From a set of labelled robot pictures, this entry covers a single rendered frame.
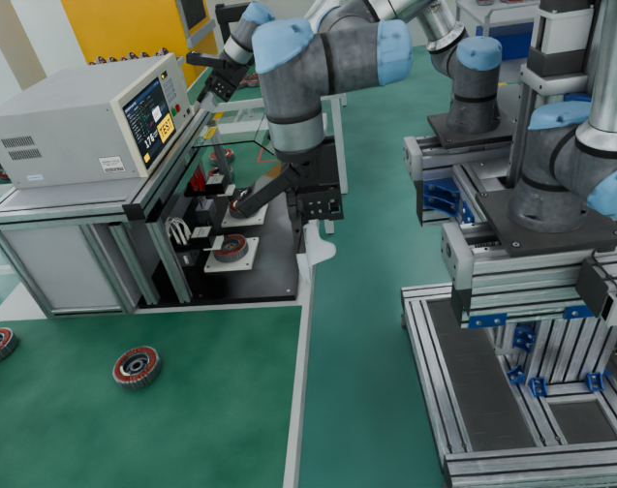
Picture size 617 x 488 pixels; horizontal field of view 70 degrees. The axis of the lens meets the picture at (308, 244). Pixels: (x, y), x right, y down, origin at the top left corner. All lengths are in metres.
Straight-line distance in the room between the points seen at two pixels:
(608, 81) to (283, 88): 0.46
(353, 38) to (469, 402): 1.35
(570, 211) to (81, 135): 1.12
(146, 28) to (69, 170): 3.76
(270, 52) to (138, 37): 4.52
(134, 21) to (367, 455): 4.37
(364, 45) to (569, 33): 0.64
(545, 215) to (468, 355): 0.93
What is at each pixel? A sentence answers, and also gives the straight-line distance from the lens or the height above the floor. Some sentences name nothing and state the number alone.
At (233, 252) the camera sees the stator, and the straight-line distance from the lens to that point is 1.36.
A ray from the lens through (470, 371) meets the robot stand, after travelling 1.76.
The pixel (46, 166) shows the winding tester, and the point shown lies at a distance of 1.36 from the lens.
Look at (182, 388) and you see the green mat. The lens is 1.14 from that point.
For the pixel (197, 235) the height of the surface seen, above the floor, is 0.87.
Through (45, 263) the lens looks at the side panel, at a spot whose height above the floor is 0.95.
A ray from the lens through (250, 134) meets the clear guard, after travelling 1.48.
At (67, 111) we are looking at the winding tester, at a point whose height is 1.31.
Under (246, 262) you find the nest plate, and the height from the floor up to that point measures 0.78.
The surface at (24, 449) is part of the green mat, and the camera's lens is 1.25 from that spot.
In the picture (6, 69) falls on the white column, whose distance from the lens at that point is 5.23.
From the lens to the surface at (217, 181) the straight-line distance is 1.55.
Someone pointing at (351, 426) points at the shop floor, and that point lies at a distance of 1.86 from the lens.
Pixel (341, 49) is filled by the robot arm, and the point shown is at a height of 1.47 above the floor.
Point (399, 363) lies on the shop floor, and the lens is 2.02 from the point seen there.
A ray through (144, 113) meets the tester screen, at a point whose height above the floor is 1.25.
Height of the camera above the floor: 1.60
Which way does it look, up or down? 36 degrees down
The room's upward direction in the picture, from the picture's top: 10 degrees counter-clockwise
